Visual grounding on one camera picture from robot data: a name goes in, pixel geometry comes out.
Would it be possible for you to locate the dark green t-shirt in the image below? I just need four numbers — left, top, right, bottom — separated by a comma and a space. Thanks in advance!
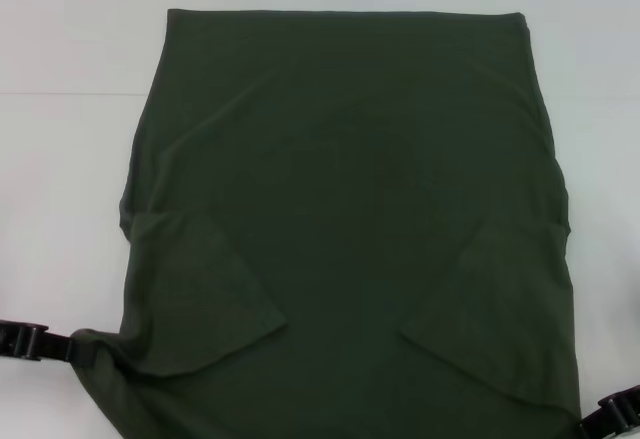
69, 7, 586, 439

